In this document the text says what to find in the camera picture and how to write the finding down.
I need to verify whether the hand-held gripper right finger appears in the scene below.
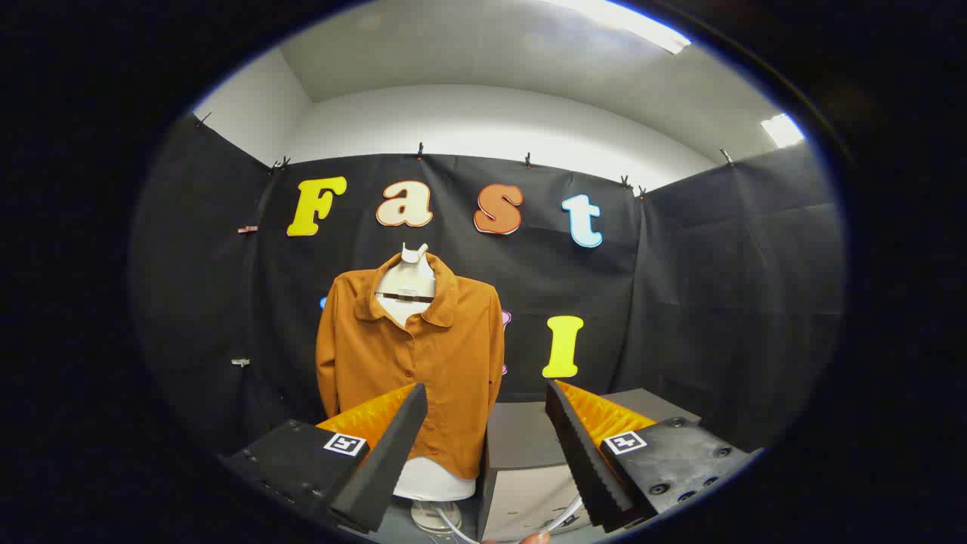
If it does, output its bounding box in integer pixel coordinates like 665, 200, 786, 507
545, 379, 760, 533

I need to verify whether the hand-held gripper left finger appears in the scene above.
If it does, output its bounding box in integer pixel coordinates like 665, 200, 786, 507
219, 383, 428, 534

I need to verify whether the orange-brown button shirt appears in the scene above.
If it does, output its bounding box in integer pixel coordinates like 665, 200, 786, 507
316, 252, 505, 481

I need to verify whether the white clothes hanger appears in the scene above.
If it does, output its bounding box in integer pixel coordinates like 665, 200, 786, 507
375, 243, 437, 304

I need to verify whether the white mannequin torso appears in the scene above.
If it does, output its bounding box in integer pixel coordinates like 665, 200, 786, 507
378, 298, 477, 502

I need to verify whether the grey cabinet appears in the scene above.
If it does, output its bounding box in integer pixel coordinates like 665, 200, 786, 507
477, 388, 703, 543

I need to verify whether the clear mannequin stand base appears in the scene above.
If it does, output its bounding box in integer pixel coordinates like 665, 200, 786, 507
412, 500, 462, 534

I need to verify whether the small ceiling light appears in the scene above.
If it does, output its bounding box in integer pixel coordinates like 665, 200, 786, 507
759, 113, 806, 148

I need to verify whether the long ceiling light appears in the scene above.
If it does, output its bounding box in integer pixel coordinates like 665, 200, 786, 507
544, 0, 692, 55

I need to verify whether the white steamer hose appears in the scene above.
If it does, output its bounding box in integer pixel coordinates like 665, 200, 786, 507
434, 495, 586, 544

